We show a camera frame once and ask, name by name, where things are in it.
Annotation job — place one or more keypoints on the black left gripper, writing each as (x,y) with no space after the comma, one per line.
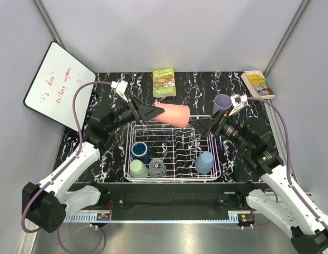
(142,112)

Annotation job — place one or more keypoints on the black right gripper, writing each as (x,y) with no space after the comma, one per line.
(203,125)

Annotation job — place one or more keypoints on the pink plastic cup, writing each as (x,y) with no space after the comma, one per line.
(175,115)

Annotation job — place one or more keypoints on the lilac plastic cup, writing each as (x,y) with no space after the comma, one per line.
(221,102)

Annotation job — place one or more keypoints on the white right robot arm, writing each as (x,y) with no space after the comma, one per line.
(298,217)

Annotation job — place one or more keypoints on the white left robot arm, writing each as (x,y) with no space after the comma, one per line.
(47,203)

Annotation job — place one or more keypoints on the green paperback book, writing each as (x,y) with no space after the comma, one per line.
(164,82)

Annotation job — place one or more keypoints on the dark blue ceramic mug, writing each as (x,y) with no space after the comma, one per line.
(140,151)

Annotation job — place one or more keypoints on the light blue plastic cup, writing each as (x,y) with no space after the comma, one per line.
(204,162)

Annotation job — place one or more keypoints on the clear glass cup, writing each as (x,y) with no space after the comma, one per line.
(157,168)

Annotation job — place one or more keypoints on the light green plastic cup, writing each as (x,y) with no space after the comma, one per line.
(138,169)

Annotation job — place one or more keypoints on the yellow paperback book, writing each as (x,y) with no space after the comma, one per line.
(257,84)

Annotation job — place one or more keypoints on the white whiteboard with red writing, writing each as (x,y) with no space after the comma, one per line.
(57,79)

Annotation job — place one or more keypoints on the right orange connector board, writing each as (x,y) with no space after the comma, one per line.
(247,217)

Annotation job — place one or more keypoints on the orange connector board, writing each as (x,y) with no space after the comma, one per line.
(247,217)
(103,216)

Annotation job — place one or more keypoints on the left orange connector board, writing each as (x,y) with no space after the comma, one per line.
(103,216)

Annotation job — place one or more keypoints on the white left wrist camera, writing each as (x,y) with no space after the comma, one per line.
(120,88)

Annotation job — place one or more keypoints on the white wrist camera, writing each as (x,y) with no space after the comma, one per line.
(238,103)
(120,88)

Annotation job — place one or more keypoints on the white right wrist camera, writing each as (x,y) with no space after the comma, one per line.
(238,103)

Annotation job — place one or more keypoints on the white wire dish rack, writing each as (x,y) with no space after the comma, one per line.
(178,149)

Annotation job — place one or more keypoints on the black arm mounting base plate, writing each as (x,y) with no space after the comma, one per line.
(172,202)

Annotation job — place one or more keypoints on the slotted cable duct rail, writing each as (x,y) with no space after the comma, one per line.
(83,217)

